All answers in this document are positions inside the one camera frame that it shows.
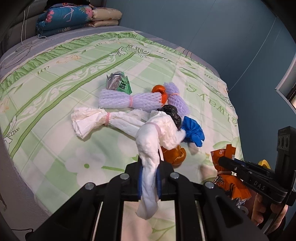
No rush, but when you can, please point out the orange snack wrapper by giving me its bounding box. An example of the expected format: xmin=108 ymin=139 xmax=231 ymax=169
xmin=211 ymin=144 xmax=252 ymax=206

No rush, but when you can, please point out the orange peel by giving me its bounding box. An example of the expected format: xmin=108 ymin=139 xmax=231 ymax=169
xmin=161 ymin=145 xmax=187 ymax=167
xmin=151 ymin=85 xmax=168 ymax=105

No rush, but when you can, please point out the blue plastic bag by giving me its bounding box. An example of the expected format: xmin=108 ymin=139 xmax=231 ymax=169
xmin=181 ymin=116 xmax=205 ymax=147

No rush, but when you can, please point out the white tissue bundle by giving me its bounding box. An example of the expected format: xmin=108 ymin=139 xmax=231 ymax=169
xmin=71 ymin=108 xmax=150 ymax=139

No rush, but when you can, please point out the pink white tissue wad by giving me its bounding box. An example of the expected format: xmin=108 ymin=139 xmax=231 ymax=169
xmin=135 ymin=110 xmax=186 ymax=220

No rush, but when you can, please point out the black plastic bag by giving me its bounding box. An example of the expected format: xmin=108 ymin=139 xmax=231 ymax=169
xmin=157 ymin=104 xmax=182 ymax=130

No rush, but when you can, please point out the purple foam net long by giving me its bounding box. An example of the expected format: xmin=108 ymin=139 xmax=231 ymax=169
xmin=98 ymin=89 xmax=164 ymax=112

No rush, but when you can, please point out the purple foam net short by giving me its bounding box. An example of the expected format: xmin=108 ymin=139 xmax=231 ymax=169
xmin=164 ymin=82 xmax=190 ymax=118

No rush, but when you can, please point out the green snack packet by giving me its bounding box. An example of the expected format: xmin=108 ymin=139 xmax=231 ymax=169
xmin=106 ymin=71 xmax=132 ymax=94

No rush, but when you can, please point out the yellow rimmed black trash bin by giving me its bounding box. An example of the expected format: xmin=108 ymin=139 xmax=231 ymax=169
xmin=258 ymin=159 xmax=271 ymax=169

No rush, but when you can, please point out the right hand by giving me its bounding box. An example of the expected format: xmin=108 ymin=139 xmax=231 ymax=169
xmin=251 ymin=194 xmax=289 ymax=234

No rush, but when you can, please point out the window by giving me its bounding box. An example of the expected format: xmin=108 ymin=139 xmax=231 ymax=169
xmin=275 ymin=55 xmax=295 ymax=113

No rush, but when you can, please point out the green floral bed cover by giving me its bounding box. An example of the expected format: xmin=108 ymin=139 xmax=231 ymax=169
xmin=1 ymin=31 xmax=243 ymax=214

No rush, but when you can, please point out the blue flamingo folded quilt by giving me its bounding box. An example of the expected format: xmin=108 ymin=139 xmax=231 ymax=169
xmin=36 ymin=3 xmax=93 ymax=37

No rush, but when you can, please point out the beige folded quilt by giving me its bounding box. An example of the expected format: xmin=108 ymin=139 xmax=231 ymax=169
xmin=86 ymin=8 xmax=122 ymax=27

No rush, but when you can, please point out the white charging cable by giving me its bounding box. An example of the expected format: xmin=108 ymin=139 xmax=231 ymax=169
xmin=14 ymin=14 xmax=47 ymax=65

